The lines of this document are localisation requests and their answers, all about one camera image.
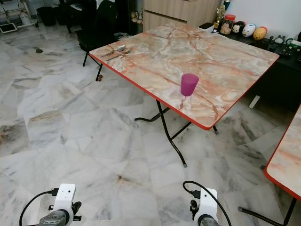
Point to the purple plastic cup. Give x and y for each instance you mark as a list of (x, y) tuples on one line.
[(189, 84)]

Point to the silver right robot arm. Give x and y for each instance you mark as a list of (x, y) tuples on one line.
[(209, 222)]

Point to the black folding table legs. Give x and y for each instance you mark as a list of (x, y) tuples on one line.
[(263, 215), (170, 140)]

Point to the white rectangular block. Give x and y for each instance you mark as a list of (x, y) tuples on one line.
[(254, 101)]

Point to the metal fork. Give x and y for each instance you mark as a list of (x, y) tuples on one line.
[(119, 54)]

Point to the round floor drain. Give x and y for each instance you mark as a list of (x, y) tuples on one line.
[(38, 50)]

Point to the metal spoon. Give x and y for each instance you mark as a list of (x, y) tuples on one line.
[(121, 47)]

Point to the black chair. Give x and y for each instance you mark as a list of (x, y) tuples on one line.
[(103, 26)]

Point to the black egg-shaped toy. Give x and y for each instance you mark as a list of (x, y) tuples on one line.
[(238, 27)]

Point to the white egg-shaped toy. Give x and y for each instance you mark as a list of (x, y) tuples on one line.
[(249, 29)]

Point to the clear jar red lid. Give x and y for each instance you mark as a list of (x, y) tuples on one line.
[(228, 24)]

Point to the yellow egg-shaped toy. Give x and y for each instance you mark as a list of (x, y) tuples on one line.
[(259, 33)]

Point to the small grey eared figurine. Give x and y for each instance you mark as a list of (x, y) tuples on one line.
[(278, 40)]

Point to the black desk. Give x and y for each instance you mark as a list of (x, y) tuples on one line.
[(87, 19)]

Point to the white framed tablet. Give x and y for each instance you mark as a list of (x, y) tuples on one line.
[(8, 27)]

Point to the green white mug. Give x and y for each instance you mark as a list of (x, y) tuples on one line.
[(295, 43)]

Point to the black bin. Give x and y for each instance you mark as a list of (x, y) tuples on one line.
[(47, 15)]

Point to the gold trophy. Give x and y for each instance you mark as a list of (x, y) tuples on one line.
[(220, 14)]

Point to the light wooden cabinet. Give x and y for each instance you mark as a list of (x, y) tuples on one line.
[(178, 12)]

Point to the small plush figures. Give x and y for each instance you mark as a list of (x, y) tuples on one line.
[(136, 18)]

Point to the teal trophy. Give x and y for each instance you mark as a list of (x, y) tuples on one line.
[(226, 4)]

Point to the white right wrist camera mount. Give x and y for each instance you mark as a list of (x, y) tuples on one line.
[(209, 202)]

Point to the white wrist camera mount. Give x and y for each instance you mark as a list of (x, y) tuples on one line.
[(209, 202), (66, 195)]

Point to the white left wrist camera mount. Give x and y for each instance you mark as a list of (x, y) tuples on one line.
[(66, 195)]

